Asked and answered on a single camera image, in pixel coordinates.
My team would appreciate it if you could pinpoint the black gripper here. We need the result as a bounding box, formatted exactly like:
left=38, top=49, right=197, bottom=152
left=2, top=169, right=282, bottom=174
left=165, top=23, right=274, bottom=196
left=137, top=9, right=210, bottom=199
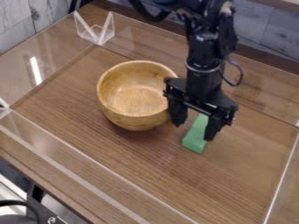
left=162, top=77, right=238, bottom=141

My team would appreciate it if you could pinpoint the green rectangular stick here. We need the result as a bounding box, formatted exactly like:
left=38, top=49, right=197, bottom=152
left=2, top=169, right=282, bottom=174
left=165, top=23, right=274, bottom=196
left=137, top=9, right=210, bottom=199
left=181, top=115, right=208, bottom=153

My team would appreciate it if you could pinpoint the wooden bowl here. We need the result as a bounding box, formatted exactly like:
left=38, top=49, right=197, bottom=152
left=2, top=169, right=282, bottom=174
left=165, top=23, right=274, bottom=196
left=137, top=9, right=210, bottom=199
left=96, top=60, right=177, bottom=131

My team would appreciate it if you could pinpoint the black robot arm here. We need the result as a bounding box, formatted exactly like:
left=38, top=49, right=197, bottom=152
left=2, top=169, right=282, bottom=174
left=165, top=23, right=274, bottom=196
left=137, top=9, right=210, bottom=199
left=128, top=0, right=240, bottom=141

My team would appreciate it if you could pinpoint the clear acrylic enclosure wall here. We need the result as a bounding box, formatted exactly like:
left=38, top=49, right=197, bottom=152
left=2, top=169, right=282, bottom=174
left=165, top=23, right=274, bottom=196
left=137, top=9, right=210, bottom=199
left=0, top=16, right=299, bottom=224

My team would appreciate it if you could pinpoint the clear acrylic corner bracket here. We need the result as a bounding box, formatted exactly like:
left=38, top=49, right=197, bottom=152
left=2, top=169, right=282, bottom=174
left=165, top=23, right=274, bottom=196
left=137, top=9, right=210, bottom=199
left=73, top=10, right=114, bottom=46

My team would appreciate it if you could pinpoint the black table leg bracket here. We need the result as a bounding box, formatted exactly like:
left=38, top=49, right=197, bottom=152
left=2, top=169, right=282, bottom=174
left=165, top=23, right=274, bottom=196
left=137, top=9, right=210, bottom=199
left=26, top=185, right=68, bottom=224

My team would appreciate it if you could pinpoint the black cable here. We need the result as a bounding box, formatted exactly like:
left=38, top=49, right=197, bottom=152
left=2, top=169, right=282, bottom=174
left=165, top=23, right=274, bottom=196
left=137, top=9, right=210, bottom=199
left=0, top=199, right=40, bottom=224

